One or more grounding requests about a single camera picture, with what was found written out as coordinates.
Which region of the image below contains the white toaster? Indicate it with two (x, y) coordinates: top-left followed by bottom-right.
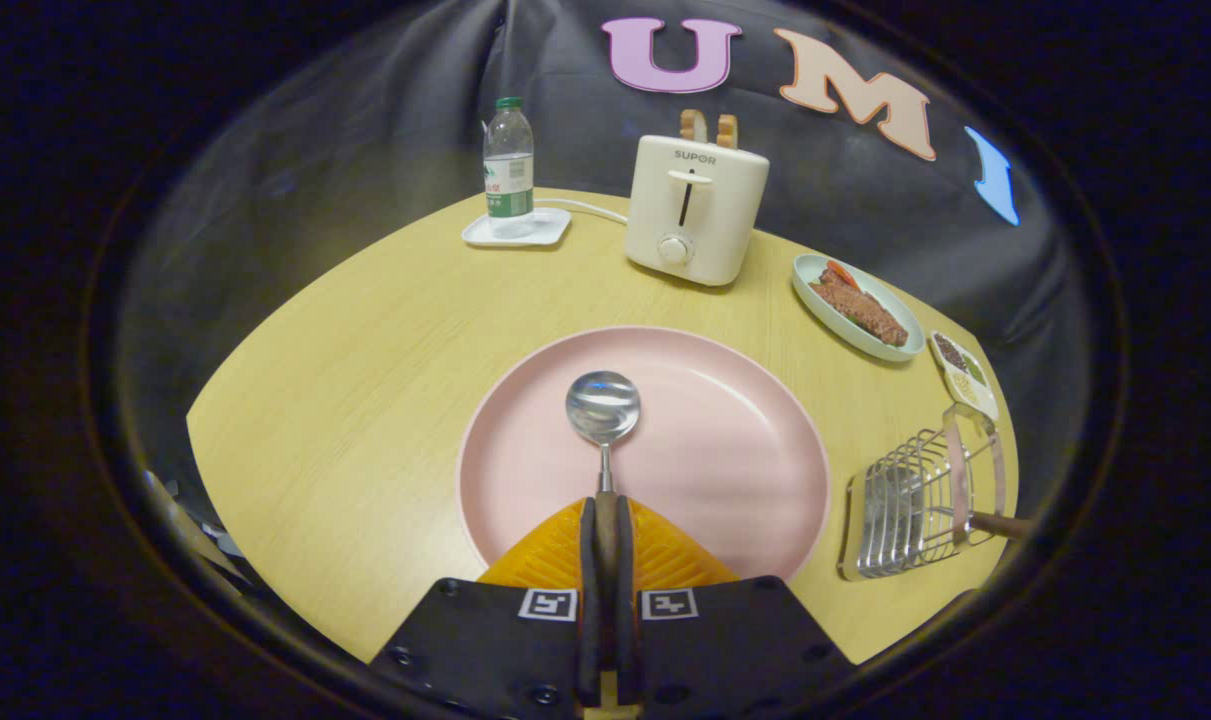
(625, 134), (771, 288)

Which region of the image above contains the metal fork with wooden handle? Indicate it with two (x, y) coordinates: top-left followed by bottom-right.
(855, 465), (1032, 546)

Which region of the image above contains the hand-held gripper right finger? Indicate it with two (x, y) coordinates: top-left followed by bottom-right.
(615, 497), (856, 716)

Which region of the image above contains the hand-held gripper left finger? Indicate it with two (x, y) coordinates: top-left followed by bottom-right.
(368, 497), (606, 716)

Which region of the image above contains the metal spoon with wooden handle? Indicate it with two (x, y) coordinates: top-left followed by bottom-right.
(565, 370), (642, 621)

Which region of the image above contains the brown meat slice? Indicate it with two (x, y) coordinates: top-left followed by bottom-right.
(810, 268), (909, 348)

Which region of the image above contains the white square coaster tray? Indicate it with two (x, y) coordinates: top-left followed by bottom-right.
(462, 207), (573, 248)

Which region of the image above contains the clear plastic water bottle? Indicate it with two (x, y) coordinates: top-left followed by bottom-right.
(483, 97), (536, 240)

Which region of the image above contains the white divided condiment dish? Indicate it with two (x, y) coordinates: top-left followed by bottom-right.
(927, 331), (1001, 421)

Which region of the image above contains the clear cutlery drainer tray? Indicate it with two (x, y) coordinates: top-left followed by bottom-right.
(838, 403), (1008, 582)

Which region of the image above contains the pink round plate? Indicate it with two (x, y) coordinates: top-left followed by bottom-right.
(457, 326), (832, 584)

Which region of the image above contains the pale green oval plate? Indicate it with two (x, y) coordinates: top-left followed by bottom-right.
(792, 253), (926, 362)

